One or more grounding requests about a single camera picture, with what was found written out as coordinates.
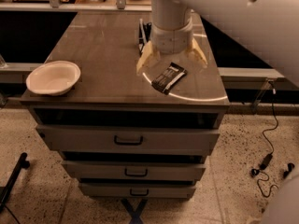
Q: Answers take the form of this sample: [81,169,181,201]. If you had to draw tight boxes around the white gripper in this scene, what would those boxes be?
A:
[136,18,207,76]

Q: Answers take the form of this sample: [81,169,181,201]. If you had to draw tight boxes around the black rxbar chocolate wrapper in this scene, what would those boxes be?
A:
[151,63,188,94]

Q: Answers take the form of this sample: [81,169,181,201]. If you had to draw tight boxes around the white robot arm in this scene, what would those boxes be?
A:
[137,0,299,86]

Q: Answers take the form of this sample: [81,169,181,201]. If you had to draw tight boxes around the white paper bowl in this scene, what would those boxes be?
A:
[26,61,81,96]

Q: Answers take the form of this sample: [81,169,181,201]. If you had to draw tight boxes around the blue chip bag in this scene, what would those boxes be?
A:
[138,19,151,54]

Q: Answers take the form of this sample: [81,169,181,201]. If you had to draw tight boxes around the grey drawer cabinet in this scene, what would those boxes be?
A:
[21,12,229,186]

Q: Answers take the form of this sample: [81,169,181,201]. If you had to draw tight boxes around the metal window railing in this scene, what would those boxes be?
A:
[0,0,153,17]

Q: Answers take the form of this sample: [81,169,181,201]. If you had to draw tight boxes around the top grey drawer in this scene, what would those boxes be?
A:
[36,125,220,155]

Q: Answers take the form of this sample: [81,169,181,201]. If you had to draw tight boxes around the grey drawer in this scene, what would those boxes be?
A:
[62,161,206,181]
[78,183,195,199]
[36,125,220,155]

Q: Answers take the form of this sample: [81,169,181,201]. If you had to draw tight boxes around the middle grey drawer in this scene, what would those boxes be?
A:
[62,161,206,181]

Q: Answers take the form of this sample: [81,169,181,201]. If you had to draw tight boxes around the bottom grey drawer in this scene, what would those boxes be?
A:
[78,183,195,199]

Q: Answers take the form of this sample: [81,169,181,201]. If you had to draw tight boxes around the black stand leg right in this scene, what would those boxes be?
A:
[283,162,295,179]

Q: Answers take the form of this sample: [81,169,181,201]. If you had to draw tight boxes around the black stand leg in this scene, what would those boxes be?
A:
[0,152,30,212]
[283,162,295,179]

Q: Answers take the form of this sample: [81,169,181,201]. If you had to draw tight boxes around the black stand leg left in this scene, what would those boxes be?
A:
[0,152,30,212]

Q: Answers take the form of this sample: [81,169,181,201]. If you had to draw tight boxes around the black power adapter cable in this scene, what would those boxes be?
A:
[250,81,281,199]

